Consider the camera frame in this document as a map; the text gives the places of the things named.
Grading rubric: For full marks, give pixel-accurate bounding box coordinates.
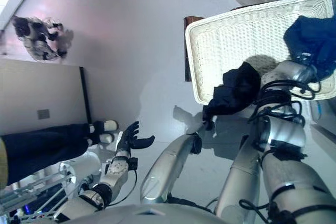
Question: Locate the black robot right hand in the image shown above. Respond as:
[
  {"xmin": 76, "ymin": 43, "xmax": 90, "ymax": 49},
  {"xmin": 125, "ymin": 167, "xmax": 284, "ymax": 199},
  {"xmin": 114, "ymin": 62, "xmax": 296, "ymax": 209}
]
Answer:
[{"xmin": 295, "ymin": 50, "xmax": 321, "ymax": 82}]

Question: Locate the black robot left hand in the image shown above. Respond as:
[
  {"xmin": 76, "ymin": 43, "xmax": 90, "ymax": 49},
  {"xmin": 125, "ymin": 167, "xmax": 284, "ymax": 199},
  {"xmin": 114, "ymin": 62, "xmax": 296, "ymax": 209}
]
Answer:
[{"xmin": 115, "ymin": 121, "xmax": 155, "ymax": 154}]

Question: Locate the black garment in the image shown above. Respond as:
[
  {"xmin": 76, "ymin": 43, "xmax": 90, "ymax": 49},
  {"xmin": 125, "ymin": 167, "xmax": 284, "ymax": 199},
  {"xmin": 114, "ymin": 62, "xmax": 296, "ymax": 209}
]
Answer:
[
  {"xmin": 285, "ymin": 15, "xmax": 336, "ymax": 80},
  {"xmin": 202, "ymin": 61, "xmax": 262, "ymax": 132}
]

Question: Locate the white round canister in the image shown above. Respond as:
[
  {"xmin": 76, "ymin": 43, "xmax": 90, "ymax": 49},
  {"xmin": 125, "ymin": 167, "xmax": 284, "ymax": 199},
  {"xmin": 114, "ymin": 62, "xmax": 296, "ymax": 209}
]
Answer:
[{"xmin": 59, "ymin": 153, "xmax": 102, "ymax": 183}]

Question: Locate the white wicker laundry basket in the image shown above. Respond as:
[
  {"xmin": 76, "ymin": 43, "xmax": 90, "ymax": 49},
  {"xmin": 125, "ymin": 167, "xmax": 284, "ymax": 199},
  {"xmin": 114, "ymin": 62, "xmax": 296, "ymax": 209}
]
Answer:
[{"xmin": 185, "ymin": 0, "xmax": 335, "ymax": 104}]

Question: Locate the silver robot torso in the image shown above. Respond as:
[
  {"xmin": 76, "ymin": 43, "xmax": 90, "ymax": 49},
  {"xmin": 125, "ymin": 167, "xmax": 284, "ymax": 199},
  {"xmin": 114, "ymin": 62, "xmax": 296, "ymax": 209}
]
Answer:
[{"xmin": 56, "ymin": 202, "xmax": 226, "ymax": 224}]

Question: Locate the grey partition with black edge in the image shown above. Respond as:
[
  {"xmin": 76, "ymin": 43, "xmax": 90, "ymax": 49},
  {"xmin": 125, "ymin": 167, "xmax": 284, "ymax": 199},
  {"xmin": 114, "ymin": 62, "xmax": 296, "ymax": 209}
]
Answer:
[{"xmin": 0, "ymin": 60, "xmax": 92, "ymax": 137}]

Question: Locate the brown wooden stool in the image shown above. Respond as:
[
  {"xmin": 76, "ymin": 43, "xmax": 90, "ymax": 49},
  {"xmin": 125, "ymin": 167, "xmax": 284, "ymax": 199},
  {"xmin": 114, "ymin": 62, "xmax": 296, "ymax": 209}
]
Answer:
[{"xmin": 183, "ymin": 16, "xmax": 204, "ymax": 82}]

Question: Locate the metal equipment cart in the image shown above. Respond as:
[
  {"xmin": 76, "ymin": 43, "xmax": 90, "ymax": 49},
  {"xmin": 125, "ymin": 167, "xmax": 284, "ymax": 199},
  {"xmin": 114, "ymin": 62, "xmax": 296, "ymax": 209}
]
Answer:
[{"xmin": 0, "ymin": 171, "xmax": 79, "ymax": 224}]

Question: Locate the silver robot right leg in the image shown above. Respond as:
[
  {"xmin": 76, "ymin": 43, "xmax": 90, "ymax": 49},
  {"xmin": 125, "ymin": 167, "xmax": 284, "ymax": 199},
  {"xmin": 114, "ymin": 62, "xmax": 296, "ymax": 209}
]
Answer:
[{"xmin": 215, "ymin": 134, "xmax": 266, "ymax": 224}]

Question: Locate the yellow jacket of person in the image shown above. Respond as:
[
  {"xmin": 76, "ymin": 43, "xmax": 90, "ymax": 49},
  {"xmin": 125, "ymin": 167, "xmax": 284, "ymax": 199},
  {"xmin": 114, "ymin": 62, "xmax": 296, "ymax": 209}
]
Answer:
[{"xmin": 0, "ymin": 140, "xmax": 8, "ymax": 183}]

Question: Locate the quadruped robot dog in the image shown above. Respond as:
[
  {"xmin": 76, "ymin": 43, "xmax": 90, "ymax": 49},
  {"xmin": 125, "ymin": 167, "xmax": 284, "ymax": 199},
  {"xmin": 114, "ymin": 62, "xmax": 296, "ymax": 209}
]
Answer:
[{"xmin": 12, "ymin": 15, "xmax": 74, "ymax": 62}]

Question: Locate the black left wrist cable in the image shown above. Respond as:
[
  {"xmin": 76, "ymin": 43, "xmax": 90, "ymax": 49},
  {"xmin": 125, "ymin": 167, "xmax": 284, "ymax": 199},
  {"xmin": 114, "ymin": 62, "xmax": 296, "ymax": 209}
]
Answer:
[{"xmin": 109, "ymin": 168, "xmax": 139, "ymax": 206}]

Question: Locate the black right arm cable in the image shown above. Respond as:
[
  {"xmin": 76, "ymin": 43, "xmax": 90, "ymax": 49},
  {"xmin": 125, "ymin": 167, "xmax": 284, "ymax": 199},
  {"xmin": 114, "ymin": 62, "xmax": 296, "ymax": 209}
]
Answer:
[{"xmin": 238, "ymin": 79, "xmax": 322, "ymax": 224}]

